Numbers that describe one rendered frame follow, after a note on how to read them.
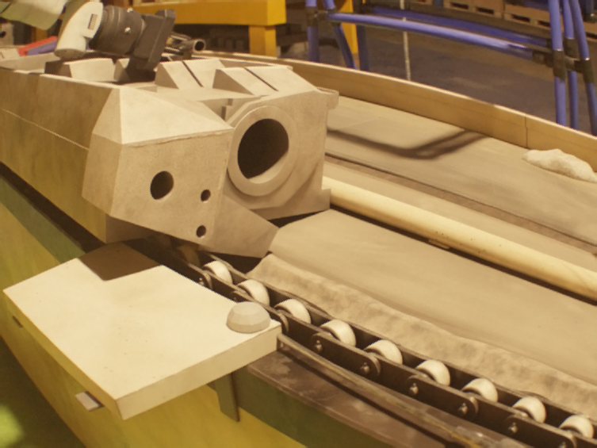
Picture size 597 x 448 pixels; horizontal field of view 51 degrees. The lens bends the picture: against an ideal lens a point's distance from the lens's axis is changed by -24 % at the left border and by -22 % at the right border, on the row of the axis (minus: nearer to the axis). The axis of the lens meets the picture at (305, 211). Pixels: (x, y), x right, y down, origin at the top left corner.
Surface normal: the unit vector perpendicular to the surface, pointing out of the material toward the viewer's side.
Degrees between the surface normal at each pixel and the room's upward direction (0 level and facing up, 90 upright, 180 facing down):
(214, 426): 90
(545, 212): 0
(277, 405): 90
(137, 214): 90
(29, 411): 0
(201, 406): 90
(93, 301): 0
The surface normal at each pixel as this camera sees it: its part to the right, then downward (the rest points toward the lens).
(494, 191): -0.04, -0.93
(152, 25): 0.67, 0.25
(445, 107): -0.74, 0.28
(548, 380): -0.74, -0.07
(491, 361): -0.52, -0.52
